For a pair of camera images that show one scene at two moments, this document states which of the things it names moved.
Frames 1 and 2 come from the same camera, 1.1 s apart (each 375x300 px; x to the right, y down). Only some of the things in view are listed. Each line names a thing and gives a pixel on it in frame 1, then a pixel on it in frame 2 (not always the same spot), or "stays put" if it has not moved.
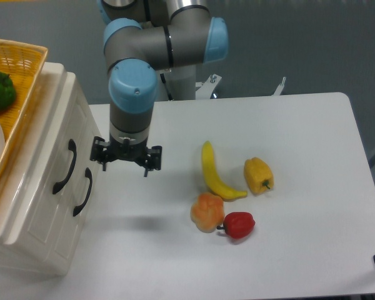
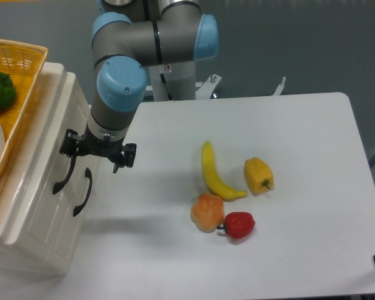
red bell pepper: (238, 225) stays put
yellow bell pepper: (258, 175) stays put
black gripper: (127, 149) -> (74, 144)
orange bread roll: (207, 212) stays put
